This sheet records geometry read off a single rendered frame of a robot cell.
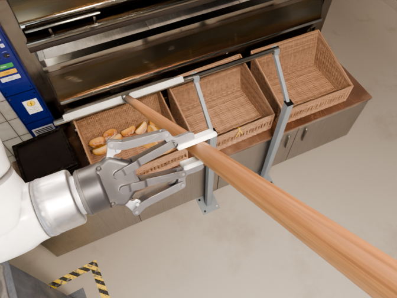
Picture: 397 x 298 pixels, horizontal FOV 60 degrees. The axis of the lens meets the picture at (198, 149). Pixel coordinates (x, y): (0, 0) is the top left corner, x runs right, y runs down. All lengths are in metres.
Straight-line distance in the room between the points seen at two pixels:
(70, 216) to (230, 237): 2.11
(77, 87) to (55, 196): 1.59
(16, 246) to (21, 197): 0.07
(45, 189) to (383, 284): 0.43
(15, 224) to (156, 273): 2.03
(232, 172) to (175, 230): 2.18
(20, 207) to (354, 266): 0.42
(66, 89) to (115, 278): 1.30
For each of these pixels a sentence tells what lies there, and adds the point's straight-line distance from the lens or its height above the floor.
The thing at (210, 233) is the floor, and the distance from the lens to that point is 2.58.
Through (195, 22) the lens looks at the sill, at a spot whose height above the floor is 1.18.
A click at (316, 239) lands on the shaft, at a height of 2.18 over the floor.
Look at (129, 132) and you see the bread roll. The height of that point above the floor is 0.64.
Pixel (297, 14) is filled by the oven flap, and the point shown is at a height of 1.01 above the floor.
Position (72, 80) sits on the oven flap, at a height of 1.04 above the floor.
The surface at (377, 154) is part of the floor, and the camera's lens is 3.24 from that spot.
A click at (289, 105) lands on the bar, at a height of 0.95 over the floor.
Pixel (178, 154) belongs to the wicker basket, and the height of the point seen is 0.70.
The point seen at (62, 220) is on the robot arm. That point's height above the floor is 1.97.
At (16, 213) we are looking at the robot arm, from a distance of 0.53.
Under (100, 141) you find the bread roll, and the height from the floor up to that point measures 0.64.
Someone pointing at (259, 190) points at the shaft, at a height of 2.11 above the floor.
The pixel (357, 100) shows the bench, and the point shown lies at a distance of 2.70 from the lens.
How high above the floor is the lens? 2.44
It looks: 57 degrees down
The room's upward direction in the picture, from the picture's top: straight up
